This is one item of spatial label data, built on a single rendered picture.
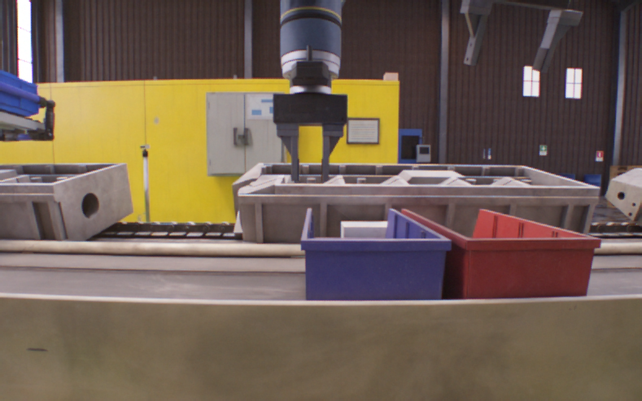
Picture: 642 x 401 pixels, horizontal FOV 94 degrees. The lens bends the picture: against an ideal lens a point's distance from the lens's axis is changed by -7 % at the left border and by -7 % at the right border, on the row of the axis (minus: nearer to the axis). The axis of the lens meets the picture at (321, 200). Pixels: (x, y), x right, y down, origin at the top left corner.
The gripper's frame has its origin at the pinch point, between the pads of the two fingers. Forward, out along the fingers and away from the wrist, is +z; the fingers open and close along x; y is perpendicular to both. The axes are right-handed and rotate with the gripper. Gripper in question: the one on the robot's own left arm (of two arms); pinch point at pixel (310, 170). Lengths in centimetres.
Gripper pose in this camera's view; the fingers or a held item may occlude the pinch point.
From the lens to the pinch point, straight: 59.2
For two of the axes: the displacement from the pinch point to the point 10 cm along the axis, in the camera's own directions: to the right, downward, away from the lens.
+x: -10.0, -0.1, -0.1
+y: -0.1, -1.0, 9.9
